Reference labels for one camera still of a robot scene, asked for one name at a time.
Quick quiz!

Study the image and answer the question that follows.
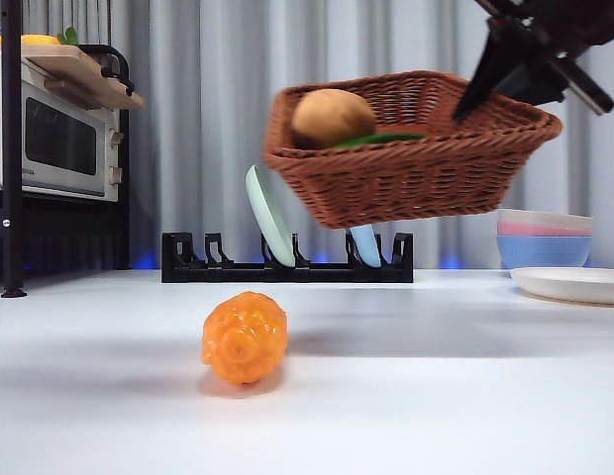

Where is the cream toaster oven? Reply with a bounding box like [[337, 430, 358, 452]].
[[0, 48, 126, 203]]

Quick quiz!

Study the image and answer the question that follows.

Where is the grey curtain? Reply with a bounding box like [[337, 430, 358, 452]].
[[0, 0, 614, 272]]

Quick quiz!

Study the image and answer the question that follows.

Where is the black shelf frame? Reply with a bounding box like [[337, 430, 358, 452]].
[[0, 0, 133, 298]]

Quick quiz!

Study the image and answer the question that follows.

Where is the black dish rack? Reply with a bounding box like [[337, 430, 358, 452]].
[[160, 231, 415, 284]]

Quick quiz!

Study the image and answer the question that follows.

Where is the wooden cutting board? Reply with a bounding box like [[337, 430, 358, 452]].
[[22, 45, 146, 111]]

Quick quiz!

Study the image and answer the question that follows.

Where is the light blue plate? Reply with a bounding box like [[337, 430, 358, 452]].
[[349, 225, 382, 267]]

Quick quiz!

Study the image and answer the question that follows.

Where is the brown potato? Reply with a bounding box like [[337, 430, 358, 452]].
[[291, 88, 377, 149]]

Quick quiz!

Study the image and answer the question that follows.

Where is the pale green plate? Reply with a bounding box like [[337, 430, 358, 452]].
[[245, 164, 296, 268]]

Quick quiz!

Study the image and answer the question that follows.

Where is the orange corn cob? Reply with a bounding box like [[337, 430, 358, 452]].
[[201, 290, 290, 386]]

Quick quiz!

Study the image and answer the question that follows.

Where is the blue bowl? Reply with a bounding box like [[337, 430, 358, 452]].
[[496, 234, 593, 271]]

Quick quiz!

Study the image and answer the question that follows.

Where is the black curved handle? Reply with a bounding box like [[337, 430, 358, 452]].
[[78, 44, 138, 96]]

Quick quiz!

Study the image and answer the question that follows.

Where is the white plate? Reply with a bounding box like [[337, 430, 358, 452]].
[[509, 266, 614, 306]]

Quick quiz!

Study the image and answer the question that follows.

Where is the cream bowl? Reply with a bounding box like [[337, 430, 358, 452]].
[[497, 208, 594, 232]]

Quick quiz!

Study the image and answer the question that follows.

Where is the brown wicker basket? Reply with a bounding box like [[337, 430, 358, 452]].
[[262, 69, 564, 231]]

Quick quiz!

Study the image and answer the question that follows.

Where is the pink bowl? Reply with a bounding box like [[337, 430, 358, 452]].
[[496, 221, 594, 238]]

